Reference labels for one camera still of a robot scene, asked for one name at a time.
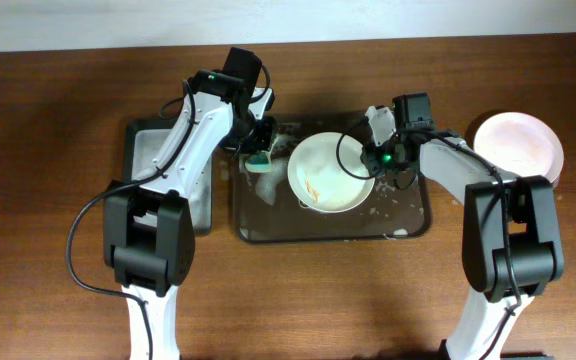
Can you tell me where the green yellow sponge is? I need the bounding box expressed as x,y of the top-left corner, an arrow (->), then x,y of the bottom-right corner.
244,151 -> 272,173

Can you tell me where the white plate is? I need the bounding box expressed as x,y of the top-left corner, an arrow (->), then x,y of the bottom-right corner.
287,132 -> 375,213
474,112 -> 564,187

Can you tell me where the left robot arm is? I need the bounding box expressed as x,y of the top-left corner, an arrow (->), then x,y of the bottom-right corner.
103,47 -> 276,359

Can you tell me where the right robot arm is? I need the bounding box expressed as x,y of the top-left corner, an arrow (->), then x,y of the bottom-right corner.
361,93 -> 564,360

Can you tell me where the black soapy water tray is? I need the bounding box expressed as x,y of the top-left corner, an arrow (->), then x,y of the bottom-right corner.
122,117 -> 214,237

